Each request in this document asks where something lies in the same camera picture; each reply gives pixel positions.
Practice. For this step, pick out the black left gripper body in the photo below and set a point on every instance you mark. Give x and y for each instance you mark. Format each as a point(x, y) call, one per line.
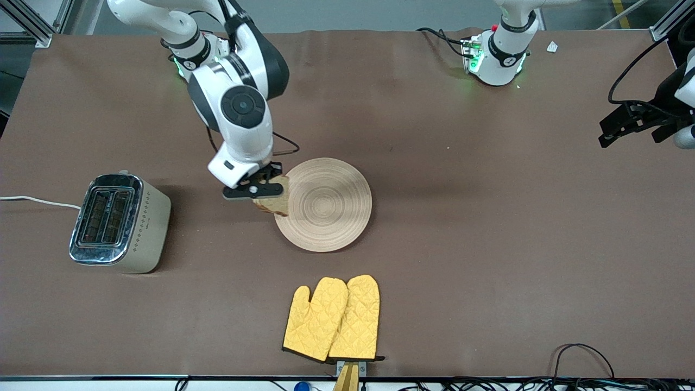
point(656, 112)

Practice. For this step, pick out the brown bread slice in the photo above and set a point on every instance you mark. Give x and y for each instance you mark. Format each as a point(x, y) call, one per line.
point(274, 205)

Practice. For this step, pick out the round wooden plate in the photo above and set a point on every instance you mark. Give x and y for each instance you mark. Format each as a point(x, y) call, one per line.
point(326, 206)

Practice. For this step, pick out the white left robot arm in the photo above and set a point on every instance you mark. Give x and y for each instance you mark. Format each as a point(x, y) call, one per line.
point(507, 54)

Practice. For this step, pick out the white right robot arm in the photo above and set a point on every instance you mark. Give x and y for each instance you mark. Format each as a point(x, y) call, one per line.
point(244, 136)

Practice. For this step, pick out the cream chrome two-slot toaster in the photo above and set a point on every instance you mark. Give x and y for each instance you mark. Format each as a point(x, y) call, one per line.
point(149, 228)

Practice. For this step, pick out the small white paper scrap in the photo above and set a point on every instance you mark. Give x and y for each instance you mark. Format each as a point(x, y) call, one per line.
point(552, 46)

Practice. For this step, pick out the yellow quilted oven mitt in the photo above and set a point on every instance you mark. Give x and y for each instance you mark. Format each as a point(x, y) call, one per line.
point(358, 320)
point(315, 320)

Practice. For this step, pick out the brown table cover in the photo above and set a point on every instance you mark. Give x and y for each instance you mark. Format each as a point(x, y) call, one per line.
point(434, 163)

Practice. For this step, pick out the small blue round object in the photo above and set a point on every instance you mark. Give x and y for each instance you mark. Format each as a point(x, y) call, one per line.
point(301, 387)

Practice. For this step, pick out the aluminium frame profile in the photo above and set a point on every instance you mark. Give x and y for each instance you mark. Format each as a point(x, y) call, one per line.
point(665, 24)
point(40, 38)

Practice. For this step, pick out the wooden clamp with metal bracket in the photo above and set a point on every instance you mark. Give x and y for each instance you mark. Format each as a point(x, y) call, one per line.
point(347, 380)

